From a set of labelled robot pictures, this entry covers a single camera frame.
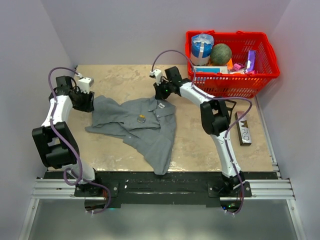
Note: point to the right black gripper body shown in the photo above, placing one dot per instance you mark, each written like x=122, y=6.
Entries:
x=165, y=89

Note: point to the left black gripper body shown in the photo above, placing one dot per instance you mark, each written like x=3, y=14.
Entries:
x=84, y=101

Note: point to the grey button shirt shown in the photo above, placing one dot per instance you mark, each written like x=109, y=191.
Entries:
x=154, y=139

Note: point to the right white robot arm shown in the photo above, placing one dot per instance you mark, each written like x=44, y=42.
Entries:
x=215, y=121

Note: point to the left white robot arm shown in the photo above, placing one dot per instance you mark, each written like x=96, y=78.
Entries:
x=54, y=141

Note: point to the white shirt label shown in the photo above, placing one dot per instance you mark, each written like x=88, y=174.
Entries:
x=161, y=105

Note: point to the blue white wrapped roll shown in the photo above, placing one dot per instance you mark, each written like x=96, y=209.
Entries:
x=201, y=47

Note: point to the white blue box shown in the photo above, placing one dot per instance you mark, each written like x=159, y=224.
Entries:
x=211, y=69

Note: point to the green round ball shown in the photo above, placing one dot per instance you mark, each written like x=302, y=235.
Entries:
x=220, y=54

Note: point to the orange packet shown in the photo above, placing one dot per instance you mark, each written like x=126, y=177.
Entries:
x=229, y=64

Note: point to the pink small packet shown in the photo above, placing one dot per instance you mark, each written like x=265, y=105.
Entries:
x=237, y=67

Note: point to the red plastic basket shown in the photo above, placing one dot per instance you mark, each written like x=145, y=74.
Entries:
x=238, y=85

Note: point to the dark long box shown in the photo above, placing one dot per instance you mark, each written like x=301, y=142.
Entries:
x=243, y=131

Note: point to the purple snack packet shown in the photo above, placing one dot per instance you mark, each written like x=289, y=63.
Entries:
x=250, y=64

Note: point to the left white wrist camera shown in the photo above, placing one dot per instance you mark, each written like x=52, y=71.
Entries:
x=85, y=84

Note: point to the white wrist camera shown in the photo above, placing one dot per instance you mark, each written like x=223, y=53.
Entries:
x=85, y=84
x=157, y=75

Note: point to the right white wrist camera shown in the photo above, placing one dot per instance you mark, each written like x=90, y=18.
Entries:
x=157, y=75

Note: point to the black square frame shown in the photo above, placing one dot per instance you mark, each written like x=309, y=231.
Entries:
x=230, y=105

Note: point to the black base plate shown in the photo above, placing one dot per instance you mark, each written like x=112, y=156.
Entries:
x=146, y=188

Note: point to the aluminium rail frame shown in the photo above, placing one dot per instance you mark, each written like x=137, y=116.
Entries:
x=269, y=215

